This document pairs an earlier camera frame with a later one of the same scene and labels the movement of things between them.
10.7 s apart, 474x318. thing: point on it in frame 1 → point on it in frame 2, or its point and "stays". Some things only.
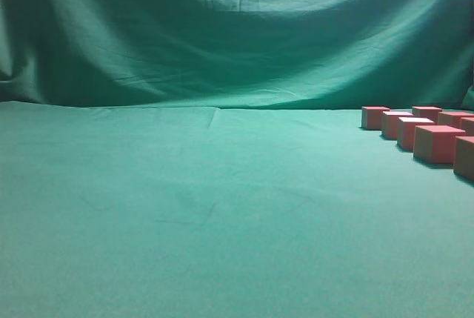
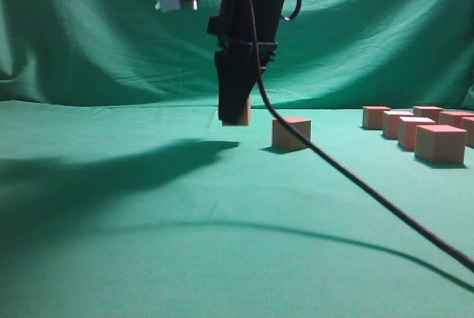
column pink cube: x=406 y=127 stays
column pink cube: x=435 y=144 stays
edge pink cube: x=464 y=156 → x=282 y=138
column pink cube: x=467 y=124 stays
